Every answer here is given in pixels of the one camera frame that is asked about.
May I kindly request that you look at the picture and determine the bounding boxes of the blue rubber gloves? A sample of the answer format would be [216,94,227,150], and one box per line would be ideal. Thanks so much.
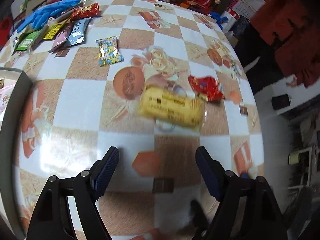
[17,0,81,33]

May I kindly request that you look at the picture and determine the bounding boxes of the green snack packet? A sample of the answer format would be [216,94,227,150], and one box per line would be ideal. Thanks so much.
[16,28,47,51]

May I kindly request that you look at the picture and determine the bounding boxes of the pink small snack packet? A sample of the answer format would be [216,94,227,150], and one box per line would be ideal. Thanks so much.
[48,22,74,53]

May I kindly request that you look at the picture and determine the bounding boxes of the small floral candy packet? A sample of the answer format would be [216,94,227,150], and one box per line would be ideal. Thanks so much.
[96,36,124,67]

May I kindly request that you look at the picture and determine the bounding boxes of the yellow snack packet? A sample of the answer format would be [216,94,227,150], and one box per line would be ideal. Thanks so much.
[43,21,67,40]

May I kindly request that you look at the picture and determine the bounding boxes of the wall calendar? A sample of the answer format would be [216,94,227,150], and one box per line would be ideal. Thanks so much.
[232,0,265,19]

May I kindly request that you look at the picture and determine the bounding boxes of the white red gift bag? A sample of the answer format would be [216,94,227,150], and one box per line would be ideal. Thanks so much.
[221,8,240,33]

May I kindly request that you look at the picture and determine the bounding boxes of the grey cardboard box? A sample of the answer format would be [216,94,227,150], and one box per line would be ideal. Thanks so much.
[1,68,33,239]

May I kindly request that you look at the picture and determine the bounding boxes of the yellow biscuit packet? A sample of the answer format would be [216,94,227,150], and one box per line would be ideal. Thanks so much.
[137,85,205,129]

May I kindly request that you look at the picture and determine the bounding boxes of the red peanut snack packet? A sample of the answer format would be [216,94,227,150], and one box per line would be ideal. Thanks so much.
[70,3,101,22]

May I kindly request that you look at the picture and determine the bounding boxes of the pink cranberry snack packet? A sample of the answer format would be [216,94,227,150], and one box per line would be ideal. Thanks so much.
[0,84,15,121]

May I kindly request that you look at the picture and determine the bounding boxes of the person in red top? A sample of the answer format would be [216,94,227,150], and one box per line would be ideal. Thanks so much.
[251,0,319,88]

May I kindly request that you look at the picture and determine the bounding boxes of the black handbag on floor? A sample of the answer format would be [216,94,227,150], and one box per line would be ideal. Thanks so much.
[271,94,292,111]

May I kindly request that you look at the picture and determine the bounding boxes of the light blue snack packet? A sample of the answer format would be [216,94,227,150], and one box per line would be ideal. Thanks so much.
[64,18,91,48]

